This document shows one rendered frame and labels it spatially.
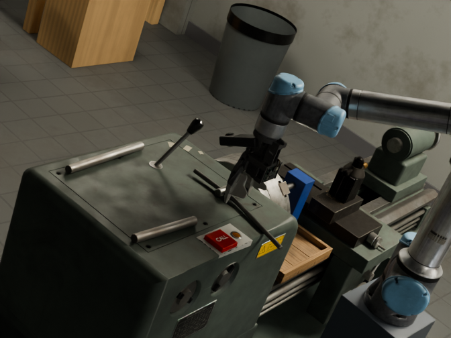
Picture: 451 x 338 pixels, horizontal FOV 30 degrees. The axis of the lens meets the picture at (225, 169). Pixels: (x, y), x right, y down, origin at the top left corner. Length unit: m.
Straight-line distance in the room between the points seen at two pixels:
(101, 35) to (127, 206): 3.78
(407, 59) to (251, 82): 1.06
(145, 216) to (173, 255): 0.15
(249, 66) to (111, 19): 0.98
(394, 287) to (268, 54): 3.78
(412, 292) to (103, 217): 0.76
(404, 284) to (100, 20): 3.92
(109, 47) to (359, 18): 1.71
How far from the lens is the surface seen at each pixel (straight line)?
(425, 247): 2.07
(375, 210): 3.37
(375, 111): 2.10
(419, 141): 3.46
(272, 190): 2.42
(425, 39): 5.65
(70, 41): 5.67
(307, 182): 2.76
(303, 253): 2.83
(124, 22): 5.83
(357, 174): 2.91
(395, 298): 2.12
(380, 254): 2.96
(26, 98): 5.16
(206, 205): 2.13
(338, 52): 6.00
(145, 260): 1.86
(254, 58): 5.72
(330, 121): 1.99
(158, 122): 5.33
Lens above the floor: 2.32
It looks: 27 degrees down
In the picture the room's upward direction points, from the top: 21 degrees clockwise
